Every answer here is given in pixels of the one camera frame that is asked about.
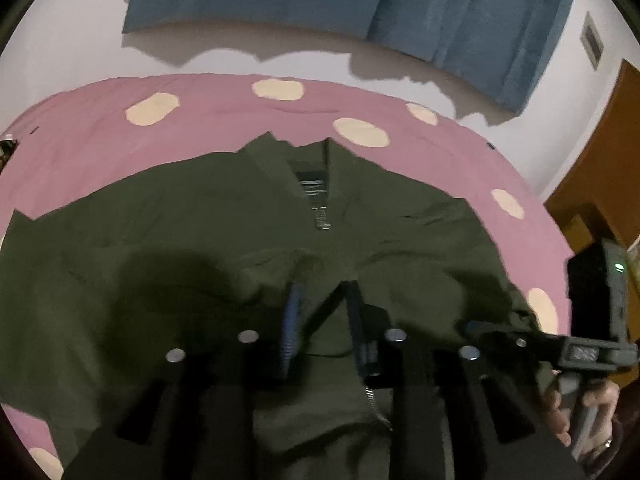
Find dark green zip jacket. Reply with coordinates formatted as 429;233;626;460
0;132;556;480

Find blue curtain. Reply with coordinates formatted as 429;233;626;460
121;0;581;113

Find grey wall vent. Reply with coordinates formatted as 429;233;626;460
580;12;605;69

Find pink bed sheet cream dots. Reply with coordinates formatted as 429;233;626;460
0;74;574;480

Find person's right hand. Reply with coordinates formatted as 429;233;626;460
542;369;622;463

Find brown wooden door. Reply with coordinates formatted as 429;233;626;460
543;58;640;342

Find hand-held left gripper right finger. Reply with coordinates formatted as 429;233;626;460
300;280;588;480

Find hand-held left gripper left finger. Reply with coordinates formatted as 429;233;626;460
62;281;312;480

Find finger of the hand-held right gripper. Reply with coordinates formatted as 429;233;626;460
462;320;568;367

